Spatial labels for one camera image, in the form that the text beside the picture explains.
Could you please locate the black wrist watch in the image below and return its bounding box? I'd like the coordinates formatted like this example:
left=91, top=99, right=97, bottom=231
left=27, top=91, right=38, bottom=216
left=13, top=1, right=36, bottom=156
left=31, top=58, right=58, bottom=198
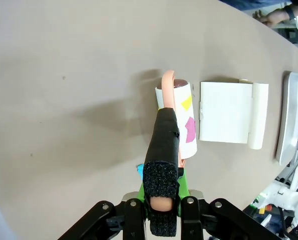
left=284, top=4, right=297, bottom=21

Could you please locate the blue paper scrap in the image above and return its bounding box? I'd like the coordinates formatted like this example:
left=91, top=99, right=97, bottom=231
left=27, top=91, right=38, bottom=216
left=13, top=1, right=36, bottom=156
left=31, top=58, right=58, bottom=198
left=136, top=163, right=146, bottom=180

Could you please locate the person hand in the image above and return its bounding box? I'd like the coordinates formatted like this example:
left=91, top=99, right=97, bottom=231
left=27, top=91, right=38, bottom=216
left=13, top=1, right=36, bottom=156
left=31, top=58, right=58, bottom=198
left=252, top=6, right=290, bottom=27

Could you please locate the white tray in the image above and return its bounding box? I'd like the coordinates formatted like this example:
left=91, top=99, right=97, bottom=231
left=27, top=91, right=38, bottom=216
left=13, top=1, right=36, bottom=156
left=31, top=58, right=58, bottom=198
left=275, top=71, right=298, bottom=166

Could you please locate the dark blue clothing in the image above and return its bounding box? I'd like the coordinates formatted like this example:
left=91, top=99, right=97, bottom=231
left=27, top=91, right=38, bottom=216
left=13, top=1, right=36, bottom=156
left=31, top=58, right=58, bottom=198
left=217, top=0, right=293, bottom=11

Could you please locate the white lint roller cover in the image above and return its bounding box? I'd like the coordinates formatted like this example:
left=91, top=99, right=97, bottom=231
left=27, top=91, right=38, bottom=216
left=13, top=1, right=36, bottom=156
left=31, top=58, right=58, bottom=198
left=198, top=78, right=269, bottom=151

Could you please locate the pink lint roller black grip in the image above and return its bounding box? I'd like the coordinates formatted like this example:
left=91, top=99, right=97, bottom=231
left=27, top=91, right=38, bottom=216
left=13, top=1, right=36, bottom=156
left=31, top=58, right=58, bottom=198
left=142, top=69, right=198, bottom=237

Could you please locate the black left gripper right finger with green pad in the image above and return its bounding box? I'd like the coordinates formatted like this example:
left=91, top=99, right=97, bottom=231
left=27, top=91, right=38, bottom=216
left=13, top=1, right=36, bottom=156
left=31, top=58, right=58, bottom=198
left=176, top=167, right=281, bottom=240

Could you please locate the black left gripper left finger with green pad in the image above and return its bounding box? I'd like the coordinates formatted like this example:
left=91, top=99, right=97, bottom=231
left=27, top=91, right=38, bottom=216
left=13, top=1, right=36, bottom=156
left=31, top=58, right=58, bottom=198
left=55, top=182, right=150, bottom=240

